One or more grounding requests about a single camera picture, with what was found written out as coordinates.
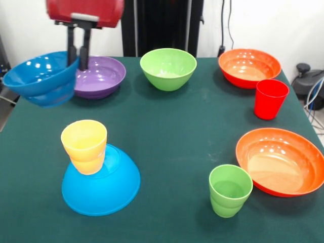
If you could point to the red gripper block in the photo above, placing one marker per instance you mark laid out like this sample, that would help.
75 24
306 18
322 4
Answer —
83 7

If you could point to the dark blue plastic bowl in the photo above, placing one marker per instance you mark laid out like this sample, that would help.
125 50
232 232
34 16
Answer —
43 83

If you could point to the red plastic cup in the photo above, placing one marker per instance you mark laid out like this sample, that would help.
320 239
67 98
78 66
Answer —
270 101

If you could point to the black equipment box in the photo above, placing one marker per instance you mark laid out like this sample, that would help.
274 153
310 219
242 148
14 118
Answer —
3 58

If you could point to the orange plastic bowl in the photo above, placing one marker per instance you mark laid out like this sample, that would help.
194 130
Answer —
249 68
278 164

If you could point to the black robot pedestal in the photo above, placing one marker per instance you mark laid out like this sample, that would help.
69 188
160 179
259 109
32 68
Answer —
157 25

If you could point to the yellow stepped plastic cup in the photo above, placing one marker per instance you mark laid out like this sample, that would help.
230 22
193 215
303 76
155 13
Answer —
84 152

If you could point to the light blue plastic bowl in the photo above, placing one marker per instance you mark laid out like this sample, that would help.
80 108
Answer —
106 192

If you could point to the purple plastic bowl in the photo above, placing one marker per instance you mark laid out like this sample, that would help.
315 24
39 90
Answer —
101 76

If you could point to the green stepped plastic cup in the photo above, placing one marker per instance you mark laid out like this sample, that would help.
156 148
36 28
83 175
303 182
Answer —
227 202

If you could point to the light green plastic bowl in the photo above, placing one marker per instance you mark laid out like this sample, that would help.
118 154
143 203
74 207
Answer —
167 76

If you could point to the dark green tablecloth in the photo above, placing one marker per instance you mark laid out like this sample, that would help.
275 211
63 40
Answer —
177 141

